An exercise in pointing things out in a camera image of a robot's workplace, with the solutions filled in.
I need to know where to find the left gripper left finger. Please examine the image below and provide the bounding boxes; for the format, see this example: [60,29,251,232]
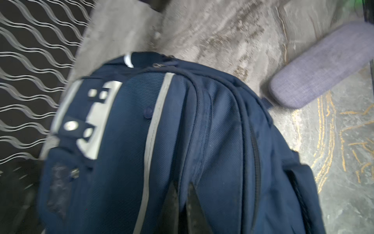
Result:
[159,182,179,234]

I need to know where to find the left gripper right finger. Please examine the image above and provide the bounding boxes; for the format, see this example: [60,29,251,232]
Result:
[186,183,213,234]

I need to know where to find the navy blue backpack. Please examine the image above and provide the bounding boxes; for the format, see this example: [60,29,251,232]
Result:
[38,52,325,234]

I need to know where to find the purple glasses case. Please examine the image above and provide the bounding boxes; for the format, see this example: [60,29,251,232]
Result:
[269,22,374,109]

